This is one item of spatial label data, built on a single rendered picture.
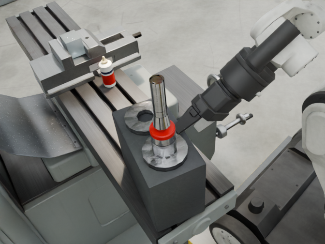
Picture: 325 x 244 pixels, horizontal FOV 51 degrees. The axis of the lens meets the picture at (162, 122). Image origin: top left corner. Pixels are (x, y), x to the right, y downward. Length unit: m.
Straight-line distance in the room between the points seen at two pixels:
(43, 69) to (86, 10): 2.41
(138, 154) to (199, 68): 1.98
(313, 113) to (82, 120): 0.63
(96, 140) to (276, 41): 0.56
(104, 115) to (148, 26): 2.17
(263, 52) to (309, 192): 0.75
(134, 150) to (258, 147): 1.49
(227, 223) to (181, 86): 0.56
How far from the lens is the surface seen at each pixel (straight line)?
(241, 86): 0.66
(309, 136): 0.93
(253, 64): 0.63
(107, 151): 0.93
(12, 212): 1.12
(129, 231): 1.60
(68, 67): 1.11
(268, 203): 1.19
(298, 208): 1.25
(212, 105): 0.68
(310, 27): 0.75
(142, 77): 1.30
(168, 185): 0.64
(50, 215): 1.25
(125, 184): 0.86
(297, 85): 2.54
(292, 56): 0.66
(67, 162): 1.10
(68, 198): 1.22
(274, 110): 2.33
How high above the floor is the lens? 1.63
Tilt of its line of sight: 47 degrees down
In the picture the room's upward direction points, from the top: 6 degrees counter-clockwise
